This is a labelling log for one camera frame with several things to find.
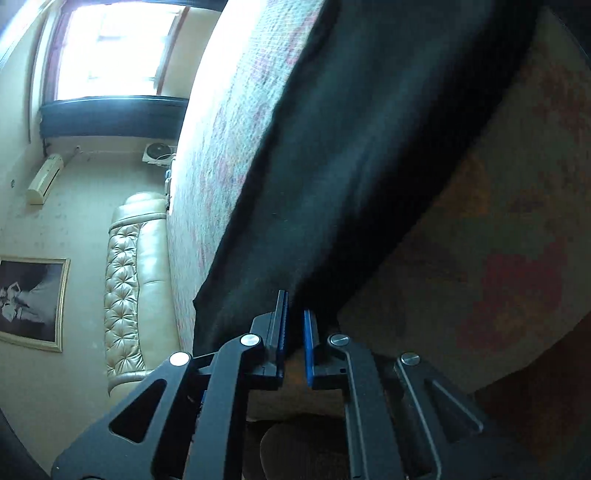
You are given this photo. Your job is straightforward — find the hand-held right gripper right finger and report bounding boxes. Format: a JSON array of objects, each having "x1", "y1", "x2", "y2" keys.
[{"x1": 302, "y1": 309, "x2": 525, "y2": 480}]

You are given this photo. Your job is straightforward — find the bright window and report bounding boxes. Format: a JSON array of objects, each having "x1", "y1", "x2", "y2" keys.
[{"x1": 44, "y1": 0, "x2": 191, "y2": 102}]

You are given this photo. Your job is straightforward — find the floral bed blanket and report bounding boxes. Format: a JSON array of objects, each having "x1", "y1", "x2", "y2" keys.
[{"x1": 164, "y1": 0, "x2": 591, "y2": 398}]

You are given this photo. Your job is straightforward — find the white electric fan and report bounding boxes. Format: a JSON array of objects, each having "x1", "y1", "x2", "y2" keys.
[{"x1": 141, "y1": 142, "x2": 178, "y2": 165}]

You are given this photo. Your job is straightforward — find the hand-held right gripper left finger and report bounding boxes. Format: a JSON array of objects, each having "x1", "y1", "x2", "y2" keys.
[{"x1": 51, "y1": 290, "x2": 290, "y2": 480}]

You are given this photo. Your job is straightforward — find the beige tufted leather headboard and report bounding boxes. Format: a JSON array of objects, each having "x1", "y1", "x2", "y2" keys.
[{"x1": 104, "y1": 191, "x2": 183, "y2": 400}]

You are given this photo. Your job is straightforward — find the white wall air conditioner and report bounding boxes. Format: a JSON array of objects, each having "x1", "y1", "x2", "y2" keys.
[{"x1": 27, "y1": 154, "x2": 64, "y2": 205}]

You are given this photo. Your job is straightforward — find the black pants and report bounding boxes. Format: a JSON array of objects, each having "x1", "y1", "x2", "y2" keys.
[{"x1": 191, "y1": 0, "x2": 539, "y2": 365}]

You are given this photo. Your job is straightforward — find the gold framed wall picture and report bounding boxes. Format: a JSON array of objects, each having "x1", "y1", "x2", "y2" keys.
[{"x1": 0, "y1": 256, "x2": 71, "y2": 354}]

